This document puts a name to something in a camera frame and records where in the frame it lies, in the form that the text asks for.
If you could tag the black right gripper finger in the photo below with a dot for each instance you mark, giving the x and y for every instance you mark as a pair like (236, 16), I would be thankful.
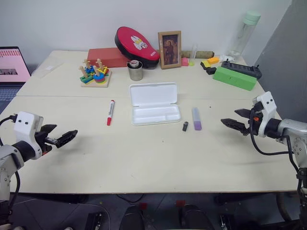
(242, 112)
(235, 125)

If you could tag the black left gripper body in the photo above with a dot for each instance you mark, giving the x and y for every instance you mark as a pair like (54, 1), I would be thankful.
(44, 141)

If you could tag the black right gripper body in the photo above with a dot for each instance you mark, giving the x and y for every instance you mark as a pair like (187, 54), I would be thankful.
(254, 123)

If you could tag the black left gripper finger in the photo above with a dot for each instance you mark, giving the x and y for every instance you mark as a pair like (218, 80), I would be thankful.
(67, 137)
(50, 127)

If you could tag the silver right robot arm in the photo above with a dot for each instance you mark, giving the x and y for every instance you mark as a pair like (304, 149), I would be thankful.
(293, 129)

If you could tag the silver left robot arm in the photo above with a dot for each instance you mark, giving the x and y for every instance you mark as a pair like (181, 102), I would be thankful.
(9, 153)

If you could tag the open white pencil case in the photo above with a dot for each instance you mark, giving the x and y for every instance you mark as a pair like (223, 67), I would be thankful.
(153, 105)

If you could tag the red and black padded case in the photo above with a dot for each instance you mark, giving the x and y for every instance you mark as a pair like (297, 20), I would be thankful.
(136, 45)

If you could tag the green rectangular block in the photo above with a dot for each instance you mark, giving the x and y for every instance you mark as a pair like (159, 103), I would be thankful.
(233, 79)

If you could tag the red whiteboard marker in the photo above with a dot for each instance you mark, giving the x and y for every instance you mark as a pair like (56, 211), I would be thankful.
(110, 112)

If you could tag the small black cap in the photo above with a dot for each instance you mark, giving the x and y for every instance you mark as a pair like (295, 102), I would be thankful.
(185, 126)

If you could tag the small black block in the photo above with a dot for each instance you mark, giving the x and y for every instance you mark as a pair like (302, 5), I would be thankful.
(211, 71)

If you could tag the small white item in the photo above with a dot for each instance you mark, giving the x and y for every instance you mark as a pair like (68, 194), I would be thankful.
(226, 57)

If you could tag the clear plastic sheet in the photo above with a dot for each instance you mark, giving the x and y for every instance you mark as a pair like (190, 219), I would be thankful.
(48, 69)

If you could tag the black and yellow block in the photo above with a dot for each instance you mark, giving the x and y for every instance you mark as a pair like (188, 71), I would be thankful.
(205, 65)

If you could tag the yellow orange block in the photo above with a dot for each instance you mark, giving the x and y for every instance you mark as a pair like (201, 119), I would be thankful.
(213, 60)

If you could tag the wooden shape stacking toy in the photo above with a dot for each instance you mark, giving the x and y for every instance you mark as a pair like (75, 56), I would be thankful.
(95, 76)

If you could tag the laptop with pink screen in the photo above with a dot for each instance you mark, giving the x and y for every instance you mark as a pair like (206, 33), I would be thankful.
(10, 69)

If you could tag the brown cork roll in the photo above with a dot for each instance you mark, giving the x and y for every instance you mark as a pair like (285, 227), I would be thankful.
(204, 54)

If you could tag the small green item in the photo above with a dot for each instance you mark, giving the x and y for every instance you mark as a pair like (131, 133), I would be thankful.
(191, 63)

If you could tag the clear bottle with green lid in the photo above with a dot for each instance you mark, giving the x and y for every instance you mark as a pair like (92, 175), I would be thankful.
(242, 38)

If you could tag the small pink block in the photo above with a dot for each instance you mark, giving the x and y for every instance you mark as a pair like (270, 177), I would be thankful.
(185, 62)

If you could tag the clear test tube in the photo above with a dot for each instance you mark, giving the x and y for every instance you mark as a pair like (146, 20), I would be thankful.
(194, 52)

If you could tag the red rectangular box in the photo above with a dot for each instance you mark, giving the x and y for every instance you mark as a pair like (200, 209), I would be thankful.
(105, 57)

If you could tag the silver metal cup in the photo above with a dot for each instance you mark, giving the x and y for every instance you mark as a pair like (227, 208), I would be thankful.
(135, 73)

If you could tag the wooden framed portrait picture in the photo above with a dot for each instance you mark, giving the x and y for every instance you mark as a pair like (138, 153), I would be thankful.
(169, 49)

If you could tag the red white item in cup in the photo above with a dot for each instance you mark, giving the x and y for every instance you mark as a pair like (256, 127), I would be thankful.
(134, 63)

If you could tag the dark rounded shape under table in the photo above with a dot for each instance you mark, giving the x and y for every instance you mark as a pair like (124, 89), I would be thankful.
(132, 219)
(196, 219)

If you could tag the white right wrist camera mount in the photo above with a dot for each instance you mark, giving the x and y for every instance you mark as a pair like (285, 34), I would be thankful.
(268, 107)

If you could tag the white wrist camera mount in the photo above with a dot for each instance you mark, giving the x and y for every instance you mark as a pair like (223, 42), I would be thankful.
(268, 107)
(25, 124)

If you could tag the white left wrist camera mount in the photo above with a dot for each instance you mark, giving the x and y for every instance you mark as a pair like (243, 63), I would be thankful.
(25, 124)

